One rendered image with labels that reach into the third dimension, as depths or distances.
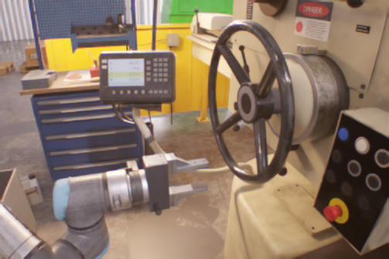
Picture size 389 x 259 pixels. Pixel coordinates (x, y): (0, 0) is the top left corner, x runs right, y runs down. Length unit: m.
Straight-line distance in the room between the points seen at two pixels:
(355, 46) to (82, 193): 0.66
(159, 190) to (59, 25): 2.02
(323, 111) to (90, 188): 0.53
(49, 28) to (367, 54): 2.27
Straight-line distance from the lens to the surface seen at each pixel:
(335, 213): 0.59
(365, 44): 0.65
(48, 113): 2.12
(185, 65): 3.30
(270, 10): 0.89
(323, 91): 0.62
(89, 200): 0.60
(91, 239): 0.68
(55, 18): 2.47
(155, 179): 0.61
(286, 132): 0.48
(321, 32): 0.74
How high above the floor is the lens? 1.51
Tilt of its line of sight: 27 degrees down
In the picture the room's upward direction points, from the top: 1 degrees clockwise
